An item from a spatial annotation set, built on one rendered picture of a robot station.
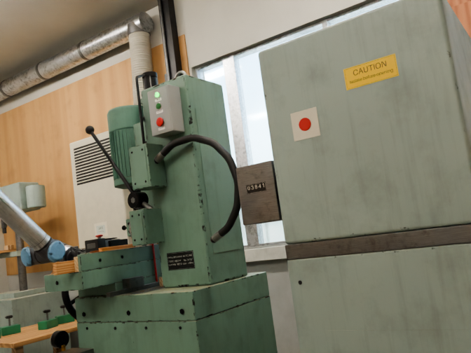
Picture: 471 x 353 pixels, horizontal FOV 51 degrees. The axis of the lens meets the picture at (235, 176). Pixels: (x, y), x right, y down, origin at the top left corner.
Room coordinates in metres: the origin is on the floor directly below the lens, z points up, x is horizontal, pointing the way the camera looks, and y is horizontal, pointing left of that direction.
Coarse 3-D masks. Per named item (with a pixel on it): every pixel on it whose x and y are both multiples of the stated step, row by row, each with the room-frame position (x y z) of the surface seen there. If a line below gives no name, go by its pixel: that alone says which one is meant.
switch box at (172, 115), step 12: (168, 84) 1.60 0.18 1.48; (168, 96) 1.60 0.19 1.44; (180, 96) 1.64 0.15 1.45; (168, 108) 1.60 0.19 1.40; (180, 108) 1.64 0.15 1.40; (168, 120) 1.60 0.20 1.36; (180, 120) 1.63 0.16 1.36; (156, 132) 1.64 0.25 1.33; (168, 132) 1.62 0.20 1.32; (180, 132) 1.65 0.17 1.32
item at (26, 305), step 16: (16, 192) 3.77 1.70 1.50; (32, 192) 3.72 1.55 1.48; (32, 208) 3.80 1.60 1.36; (16, 240) 3.90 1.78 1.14; (0, 256) 3.96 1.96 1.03; (32, 288) 4.07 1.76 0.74; (0, 304) 3.69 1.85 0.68; (16, 304) 3.64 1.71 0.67; (32, 304) 3.76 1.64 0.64; (48, 304) 3.88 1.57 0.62; (0, 320) 3.69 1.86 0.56; (16, 320) 3.64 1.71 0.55; (32, 320) 3.75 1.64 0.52; (0, 352) 3.71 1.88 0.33; (32, 352) 3.73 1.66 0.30; (48, 352) 3.84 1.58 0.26
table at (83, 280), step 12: (132, 264) 1.83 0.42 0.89; (144, 264) 1.88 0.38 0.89; (156, 264) 1.93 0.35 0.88; (48, 276) 1.74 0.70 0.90; (60, 276) 1.70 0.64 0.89; (72, 276) 1.67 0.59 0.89; (84, 276) 1.65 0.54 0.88; (96, 276) 1.69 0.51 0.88; (108, 276) 1.73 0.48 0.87; (120, 276) 1.77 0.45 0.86; (132, 276) 1.82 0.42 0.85; (144, 276) 1.87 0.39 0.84; (48, 288) 1.75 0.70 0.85; (60, 288) 1.71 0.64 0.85; (72, 288) 1.67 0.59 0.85; (84, 288) 1.64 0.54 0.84
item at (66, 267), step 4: (56, 264) 1.60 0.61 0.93; (60, 264) 1.62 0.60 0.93; (64, 264) 1.63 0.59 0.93; (68, 264) 1.64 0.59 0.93; (72, 264) 1.65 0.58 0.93; (56, 268) 1.61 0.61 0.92; (60, 268) 1.62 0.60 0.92; (64, 268) 1.63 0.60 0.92; (68, 268) 1.64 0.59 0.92; (72, 268) 1.65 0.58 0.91; (56, 272) 1.61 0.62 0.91; (60, 272) 1.61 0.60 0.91; (64, 272) 1.63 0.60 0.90; (68, 272) 1.64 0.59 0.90
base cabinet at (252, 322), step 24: (240, 312) 1.73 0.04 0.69; (264, 312) 1.85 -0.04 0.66; (96, 336) 1.80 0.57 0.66; (120, 336) 1.73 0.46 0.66; (144, 336) 1.66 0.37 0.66; (168, 336) 1.60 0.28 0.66; (192, 336) 1.54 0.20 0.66; (216, 336) 1.60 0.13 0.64; (240, 336) 1.71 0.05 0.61; (264, 336) 1.83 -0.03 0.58
